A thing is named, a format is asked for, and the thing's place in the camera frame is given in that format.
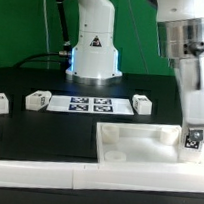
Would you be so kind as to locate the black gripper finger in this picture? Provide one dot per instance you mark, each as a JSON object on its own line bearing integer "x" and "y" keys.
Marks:
{"x": 196, "y": 135}

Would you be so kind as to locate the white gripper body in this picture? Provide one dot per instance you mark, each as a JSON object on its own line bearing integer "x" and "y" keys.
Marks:
{"x": 190, "y": 79}

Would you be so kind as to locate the white square tabletop tray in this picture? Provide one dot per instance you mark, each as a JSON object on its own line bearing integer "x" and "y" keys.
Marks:
{"x": 137, "y": 143}

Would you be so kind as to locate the white U-shaped obstacle fence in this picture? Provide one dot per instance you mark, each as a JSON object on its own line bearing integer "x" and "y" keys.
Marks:
{"x": 187, "y": 177}

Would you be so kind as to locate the white sheet with AprilTags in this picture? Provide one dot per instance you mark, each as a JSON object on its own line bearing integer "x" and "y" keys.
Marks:
{"x": 96, "y": 105}

